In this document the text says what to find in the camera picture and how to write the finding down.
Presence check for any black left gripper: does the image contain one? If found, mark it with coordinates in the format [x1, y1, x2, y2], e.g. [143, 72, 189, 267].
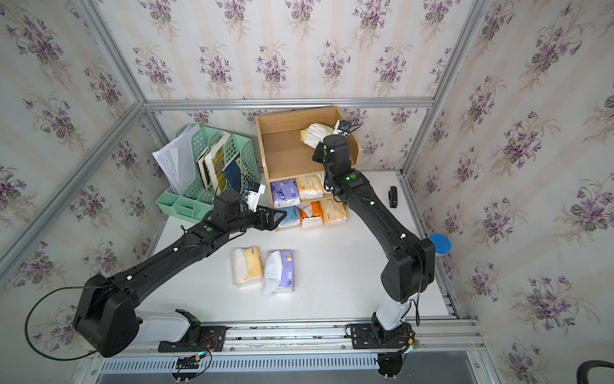
[224, 204, 287, 236]

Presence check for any purple wet wipes pack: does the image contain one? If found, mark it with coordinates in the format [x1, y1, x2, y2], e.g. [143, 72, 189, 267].
[271, 179, 301, 208]

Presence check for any orange yellow tissue pack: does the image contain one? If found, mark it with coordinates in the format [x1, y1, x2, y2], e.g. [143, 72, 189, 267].
[230, 246, 263, 288]

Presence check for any purple white tissue pack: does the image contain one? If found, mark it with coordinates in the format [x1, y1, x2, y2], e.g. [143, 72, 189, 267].
[263, 250, 295, 297]

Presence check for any green yellow tissue pack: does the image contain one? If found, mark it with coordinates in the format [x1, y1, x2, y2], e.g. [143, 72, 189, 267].
[300, 123, 335, 149]

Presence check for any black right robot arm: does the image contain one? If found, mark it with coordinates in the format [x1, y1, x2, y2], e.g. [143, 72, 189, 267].
[313, 134, 436, 331]

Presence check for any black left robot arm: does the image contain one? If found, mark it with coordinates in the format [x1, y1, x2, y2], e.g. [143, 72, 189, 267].
[73, 191, 286, 358]

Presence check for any blue tissue pack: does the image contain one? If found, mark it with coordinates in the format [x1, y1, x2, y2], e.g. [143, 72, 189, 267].
[278, 206, 301, 229]

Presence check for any orange white tissue pack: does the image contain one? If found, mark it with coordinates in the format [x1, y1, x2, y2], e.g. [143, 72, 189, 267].
[298, 202, 324, 228]

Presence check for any wooden three-tier shelf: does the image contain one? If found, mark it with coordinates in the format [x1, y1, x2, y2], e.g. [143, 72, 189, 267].
[254, 106, 361, 232]

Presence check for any beige tissue pack bottom shelf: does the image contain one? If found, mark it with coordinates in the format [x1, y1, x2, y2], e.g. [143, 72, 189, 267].
[319, 198, 348, 227]

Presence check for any dark blue book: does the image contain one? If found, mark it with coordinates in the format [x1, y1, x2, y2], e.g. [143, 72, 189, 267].
[222, 154, 242, 192]

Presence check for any yellow cover book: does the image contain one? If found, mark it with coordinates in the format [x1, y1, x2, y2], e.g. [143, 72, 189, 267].
[205, 133, 232, 193]

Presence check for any green plastic file organizer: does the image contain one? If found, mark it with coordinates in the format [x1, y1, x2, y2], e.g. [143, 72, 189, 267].
[155, 125, 260, 223]

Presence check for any white cover book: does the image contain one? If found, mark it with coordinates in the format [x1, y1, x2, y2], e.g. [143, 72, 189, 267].
[196, 147, 210, 188]

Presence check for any small black stapler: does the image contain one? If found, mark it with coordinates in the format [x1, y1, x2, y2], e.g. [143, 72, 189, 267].
[388, 186, 398, 208]

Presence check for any white paper stack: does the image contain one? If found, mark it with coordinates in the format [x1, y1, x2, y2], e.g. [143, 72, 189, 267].
[152, 125, 200, 195]

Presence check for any blue-capped straw tube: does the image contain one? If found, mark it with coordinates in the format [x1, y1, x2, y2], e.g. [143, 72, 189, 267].
[429, 233, 453, 262]

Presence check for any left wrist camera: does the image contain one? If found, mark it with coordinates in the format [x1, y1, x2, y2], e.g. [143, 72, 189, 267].
[245, 181, 265, 212]

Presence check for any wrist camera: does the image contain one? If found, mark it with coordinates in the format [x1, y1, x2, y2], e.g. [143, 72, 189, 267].
[245, 181, 265, 212]
[334, 119, 353, 137]

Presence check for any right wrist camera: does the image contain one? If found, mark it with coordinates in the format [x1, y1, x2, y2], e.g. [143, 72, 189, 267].
[334, 119, 353, 137]

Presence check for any aluminium rail frame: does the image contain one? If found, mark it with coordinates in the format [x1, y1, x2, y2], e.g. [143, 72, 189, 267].
[72, 318, 501, 383]

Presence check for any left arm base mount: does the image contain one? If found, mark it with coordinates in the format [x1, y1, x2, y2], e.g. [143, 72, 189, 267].
[158, 326, 228, 353]

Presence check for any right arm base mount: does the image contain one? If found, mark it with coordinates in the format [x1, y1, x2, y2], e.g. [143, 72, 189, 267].
[345, 323, 416, 350]

